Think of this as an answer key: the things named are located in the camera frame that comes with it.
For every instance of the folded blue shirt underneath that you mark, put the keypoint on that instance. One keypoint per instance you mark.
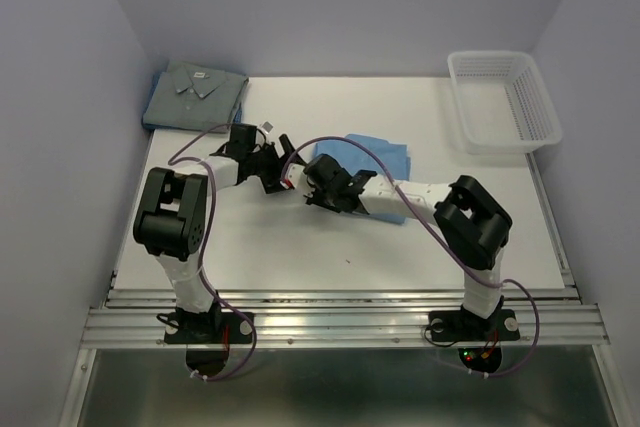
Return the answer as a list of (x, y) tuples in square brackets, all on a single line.
[(239, 114)]

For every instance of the light blue long sleeve shirt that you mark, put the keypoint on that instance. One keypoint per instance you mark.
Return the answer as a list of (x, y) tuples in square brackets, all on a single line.
[(353, 160)]

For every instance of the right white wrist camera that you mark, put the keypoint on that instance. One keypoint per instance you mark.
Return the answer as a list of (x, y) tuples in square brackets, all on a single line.
[(295, 179)]

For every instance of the white plastic basket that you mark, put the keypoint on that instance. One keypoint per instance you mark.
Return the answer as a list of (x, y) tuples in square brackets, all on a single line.
[(503, 105)]

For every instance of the folded grey shirt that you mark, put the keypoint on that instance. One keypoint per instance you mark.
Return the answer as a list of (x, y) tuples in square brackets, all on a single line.
[(195, 97)]

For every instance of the aluminium rail frame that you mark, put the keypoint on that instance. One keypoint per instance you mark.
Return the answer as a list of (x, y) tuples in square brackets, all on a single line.
[(339, 357)]

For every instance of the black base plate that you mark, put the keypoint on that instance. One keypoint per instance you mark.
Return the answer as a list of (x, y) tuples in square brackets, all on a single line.
[(192, 329), (448, 326)]

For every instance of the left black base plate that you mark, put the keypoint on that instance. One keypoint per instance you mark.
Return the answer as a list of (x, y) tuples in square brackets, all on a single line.
[(192, 329)]

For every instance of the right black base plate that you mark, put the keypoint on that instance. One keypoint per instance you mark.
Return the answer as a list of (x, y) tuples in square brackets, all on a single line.
[(448, 326)]

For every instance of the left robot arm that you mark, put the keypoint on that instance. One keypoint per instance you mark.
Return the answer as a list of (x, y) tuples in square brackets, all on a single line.
[(174, 220)]

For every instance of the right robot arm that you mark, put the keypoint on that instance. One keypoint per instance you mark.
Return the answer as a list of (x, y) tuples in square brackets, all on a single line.
[(465, 219)]

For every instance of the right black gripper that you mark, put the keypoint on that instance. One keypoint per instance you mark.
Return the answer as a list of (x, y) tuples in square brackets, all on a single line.
[(312, 197)]

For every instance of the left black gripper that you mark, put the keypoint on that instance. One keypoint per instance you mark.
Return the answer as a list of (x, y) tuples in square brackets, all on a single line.
[(271, 182)]

